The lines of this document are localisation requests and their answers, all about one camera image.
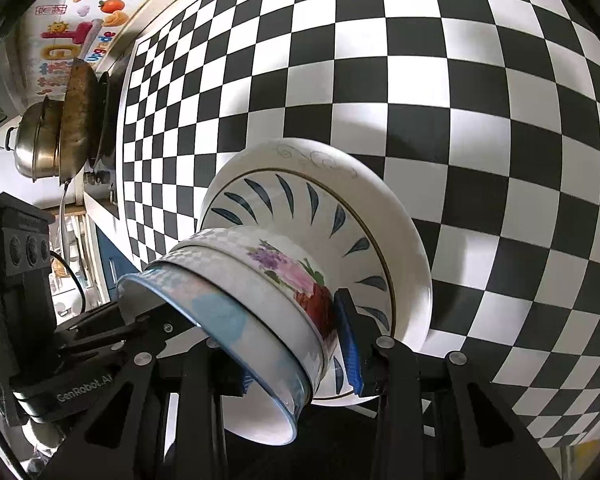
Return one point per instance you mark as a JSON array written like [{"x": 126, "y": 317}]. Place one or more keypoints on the dark wok pan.
[{"x": 77, "y": 124}]

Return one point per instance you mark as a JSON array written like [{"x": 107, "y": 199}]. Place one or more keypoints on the white plate grey floral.
[{"x": 373, "y": 203}]

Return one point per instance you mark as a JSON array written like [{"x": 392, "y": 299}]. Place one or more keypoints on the colourful wall sticker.
[{"x": 54, "y": 33}]

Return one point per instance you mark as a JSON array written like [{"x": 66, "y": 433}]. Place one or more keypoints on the white plate blue leaf pattern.
[{"x": 329, "y": 232}]

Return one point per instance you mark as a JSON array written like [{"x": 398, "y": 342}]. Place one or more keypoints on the steel pot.
[{"x": 36, "y": 151}]

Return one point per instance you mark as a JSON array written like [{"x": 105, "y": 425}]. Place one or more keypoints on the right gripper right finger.
[{"x": 378, "y": 365}]

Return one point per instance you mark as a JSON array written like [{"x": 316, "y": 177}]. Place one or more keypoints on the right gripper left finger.
[{"x": 209, "y": 375}]

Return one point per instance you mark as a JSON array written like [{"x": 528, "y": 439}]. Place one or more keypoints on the black white checkered mat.
[{"x": 483, "y": 116}]

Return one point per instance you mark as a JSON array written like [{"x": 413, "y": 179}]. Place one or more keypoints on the white bowl blue rim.
[{"x": 263, "y": 332}]

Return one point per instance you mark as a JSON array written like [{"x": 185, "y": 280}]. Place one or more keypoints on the white bowl floral decoration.
[{"x": 275, "y": 280}]

